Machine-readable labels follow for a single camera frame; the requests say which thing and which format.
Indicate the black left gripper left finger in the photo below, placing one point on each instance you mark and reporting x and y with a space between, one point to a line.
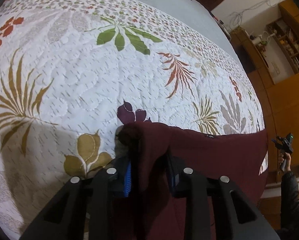
109 206

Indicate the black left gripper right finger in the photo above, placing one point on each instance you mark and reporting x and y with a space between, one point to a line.
184 182

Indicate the maroon pants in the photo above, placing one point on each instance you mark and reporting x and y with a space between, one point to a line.
231 164

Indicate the right forearm black sleeve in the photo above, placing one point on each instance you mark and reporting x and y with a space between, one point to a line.
289 202

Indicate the right hand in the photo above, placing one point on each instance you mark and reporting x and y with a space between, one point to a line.
284 161

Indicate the wooden shelf cabinet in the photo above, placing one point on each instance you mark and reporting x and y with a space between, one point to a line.
269 42

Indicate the white floral quilt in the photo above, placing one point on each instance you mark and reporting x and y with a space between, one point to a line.
73 71

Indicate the grey bed sheet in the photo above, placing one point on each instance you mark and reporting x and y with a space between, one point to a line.
197 17

